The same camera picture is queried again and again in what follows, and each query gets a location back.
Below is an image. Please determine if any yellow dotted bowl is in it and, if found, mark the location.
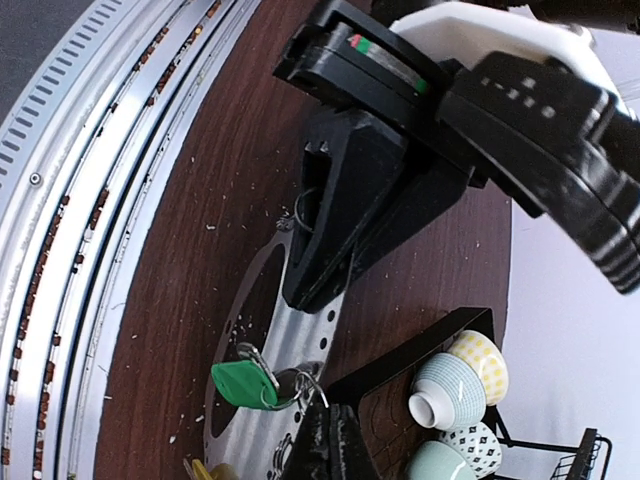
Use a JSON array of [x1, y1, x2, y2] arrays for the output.
[[447, 330, 510, 406]]

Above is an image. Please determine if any green tagged key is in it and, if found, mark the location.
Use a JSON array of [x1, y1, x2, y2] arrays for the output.
[[211, 342, 280, 410]]

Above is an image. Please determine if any grey striped bowl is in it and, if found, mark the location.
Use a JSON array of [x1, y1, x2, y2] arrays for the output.
[[408, 352, 487, 431]]

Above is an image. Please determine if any black wire dish rack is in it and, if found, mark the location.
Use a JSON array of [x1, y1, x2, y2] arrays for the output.
[[328, 307, 613, 479]]

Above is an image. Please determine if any pale green bowl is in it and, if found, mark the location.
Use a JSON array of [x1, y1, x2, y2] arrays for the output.
[[402, 441, 476, 480]]

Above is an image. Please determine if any black white patterned bowl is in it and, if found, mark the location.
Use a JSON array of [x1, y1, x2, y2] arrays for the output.
[[437, 422, 503, 479]]

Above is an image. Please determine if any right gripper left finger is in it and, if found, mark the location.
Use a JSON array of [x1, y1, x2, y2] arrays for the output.
[[282, 403, 330, 480]]

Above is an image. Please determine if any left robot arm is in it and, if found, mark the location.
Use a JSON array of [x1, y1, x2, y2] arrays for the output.
[[274, 1, 639, 313]]

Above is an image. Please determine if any yellow tagged key bunch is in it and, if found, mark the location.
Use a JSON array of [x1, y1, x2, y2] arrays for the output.
[[183, 458, 239, 480]]

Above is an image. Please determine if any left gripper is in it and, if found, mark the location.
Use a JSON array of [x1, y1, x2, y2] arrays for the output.
[[273, 1, 488, 313]]

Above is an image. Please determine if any black key holder strap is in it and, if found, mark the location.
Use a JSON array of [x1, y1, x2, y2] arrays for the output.
[[202, 187, 346, 480]]

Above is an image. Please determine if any aluminium rail frame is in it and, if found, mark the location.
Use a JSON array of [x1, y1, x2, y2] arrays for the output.
[[1, 1, 257, 479]]

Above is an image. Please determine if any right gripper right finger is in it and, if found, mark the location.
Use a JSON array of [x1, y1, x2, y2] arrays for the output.
[[329, 404, 380, 480]]

